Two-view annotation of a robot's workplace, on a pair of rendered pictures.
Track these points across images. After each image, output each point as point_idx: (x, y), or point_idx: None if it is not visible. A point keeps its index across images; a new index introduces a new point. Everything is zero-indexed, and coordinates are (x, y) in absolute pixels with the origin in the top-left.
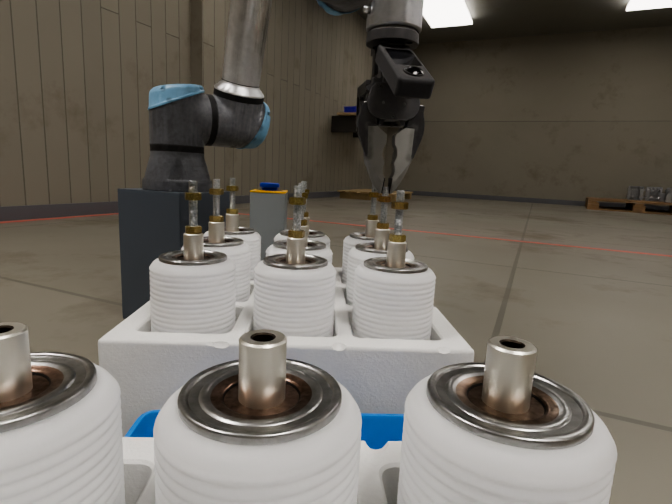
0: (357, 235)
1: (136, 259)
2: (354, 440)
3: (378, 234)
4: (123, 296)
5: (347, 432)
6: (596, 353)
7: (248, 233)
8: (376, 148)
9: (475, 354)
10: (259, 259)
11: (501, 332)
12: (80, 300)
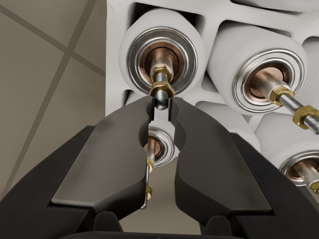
0: (166, 146)
1: (318, 209)
2: None
3: (170, 64)
4: (306, 188)
5: None
6: None
7: (293, 155)
8: (208, 143)
9: (58, 102)
10: (263, 141)
11: (25, 136)
12: (317, 202)
